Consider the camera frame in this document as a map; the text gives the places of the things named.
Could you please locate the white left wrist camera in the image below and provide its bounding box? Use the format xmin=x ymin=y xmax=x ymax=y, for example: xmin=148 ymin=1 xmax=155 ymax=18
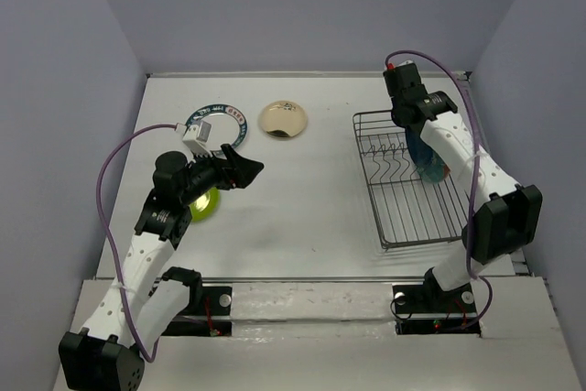
xmin=175 ymin=120 xmax=212 ymax=156

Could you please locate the dark wire dish rack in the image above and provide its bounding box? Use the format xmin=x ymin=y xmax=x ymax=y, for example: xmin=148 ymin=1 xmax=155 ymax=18
xmin=353 ymin=110 xmax=468 ymax=250

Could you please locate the white plate with patterned rim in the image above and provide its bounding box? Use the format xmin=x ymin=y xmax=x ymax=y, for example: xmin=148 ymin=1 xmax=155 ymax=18
xmin=186 ymin=103 xmax=248 ymax=156

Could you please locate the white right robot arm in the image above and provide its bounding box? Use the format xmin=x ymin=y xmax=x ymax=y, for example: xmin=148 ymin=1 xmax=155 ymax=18
xmin=215 ymin=76 xmax=515 ymax=279

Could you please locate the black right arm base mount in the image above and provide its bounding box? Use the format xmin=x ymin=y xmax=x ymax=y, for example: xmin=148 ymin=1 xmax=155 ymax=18
xmin=389 ymin=284 xmax=481 ymax=336

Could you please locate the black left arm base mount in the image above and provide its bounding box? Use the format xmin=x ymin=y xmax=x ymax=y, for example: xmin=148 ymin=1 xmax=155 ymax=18
xmin=163 ymin=285 xmax=233 ymax=337

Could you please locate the lime green plate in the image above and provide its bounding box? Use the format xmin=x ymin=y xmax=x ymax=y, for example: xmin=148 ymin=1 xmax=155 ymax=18
xmin=190 ymin=188 xmax=220 ymax=223

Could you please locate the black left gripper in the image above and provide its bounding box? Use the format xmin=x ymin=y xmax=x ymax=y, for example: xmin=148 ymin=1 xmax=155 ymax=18
xmin=179 ymin=144 xmax=264 ymax=206

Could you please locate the red plate with teal flower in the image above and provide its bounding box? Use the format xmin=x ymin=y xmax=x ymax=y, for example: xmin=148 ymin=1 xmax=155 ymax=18
xmin=406 ymin=128 xmax=450 ymax=184

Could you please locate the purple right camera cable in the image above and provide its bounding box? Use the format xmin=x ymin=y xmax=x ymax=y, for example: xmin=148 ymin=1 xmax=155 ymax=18
xmin=385 ymin=50 xmax=494 ymax=317

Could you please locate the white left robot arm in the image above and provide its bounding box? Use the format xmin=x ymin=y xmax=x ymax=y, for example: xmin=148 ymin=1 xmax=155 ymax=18
xmin=59 ymin=144 xmax=264 ymax=390

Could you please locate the cream beige plate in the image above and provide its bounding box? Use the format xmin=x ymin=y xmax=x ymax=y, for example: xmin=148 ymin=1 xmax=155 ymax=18
xmin=258 ymin=100 xmax=309 ymax=139

